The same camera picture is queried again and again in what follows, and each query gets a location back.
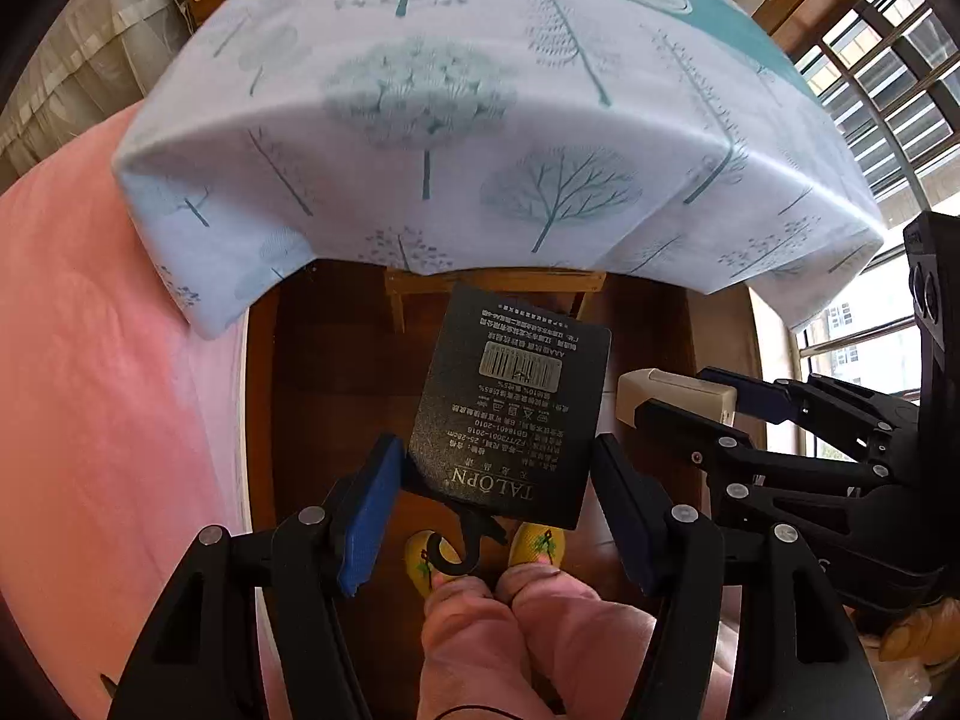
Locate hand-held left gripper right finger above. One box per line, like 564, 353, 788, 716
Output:
589, 433, 890, 720

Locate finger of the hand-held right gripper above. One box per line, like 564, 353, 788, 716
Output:
634, 397, 886, 500
701, 367, 920, 458

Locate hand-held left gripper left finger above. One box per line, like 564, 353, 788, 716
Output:
109, 433, 410, 720

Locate beige small box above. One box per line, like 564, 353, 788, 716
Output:
616, 367, 736, 428

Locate person's right hand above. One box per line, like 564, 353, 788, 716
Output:
881, 604, 960, 665

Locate yellow patterned slipper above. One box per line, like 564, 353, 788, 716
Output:
508, 523, 567, 571
403, 530, 470, 601

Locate person's left leg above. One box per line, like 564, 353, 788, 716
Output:
418, 570, 526, 720

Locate wooden stool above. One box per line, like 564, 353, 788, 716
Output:
385, 270, 607, 335

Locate metal window grille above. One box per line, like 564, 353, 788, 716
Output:
795, 0, 960, 406

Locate tree print tablecloth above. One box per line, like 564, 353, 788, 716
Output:
111, 0, 884, 338

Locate white lace covered cabinet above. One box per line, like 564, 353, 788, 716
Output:
0, 0, 196, 196

